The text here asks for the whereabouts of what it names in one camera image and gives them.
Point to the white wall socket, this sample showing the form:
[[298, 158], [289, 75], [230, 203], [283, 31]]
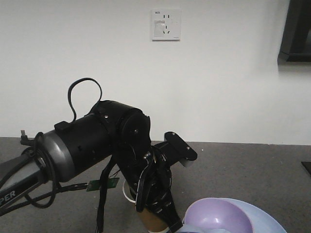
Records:
[[166, 24]]

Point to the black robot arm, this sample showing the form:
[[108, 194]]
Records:
[[111, 129]]

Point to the brown paper cup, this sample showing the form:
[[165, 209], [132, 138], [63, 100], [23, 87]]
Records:
[[151, 222]]

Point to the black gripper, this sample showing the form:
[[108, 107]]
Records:
[[149, 176]]

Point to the light blue plate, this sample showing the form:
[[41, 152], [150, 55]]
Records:
[[262, 221]]

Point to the purple plastic bowl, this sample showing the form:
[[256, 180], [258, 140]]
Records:
[[211, 214]]

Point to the green circuit board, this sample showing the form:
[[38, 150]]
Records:
[[95, 185]]

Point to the black gas stove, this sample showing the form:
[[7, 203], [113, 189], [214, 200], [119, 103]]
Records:
[[307, 166]]

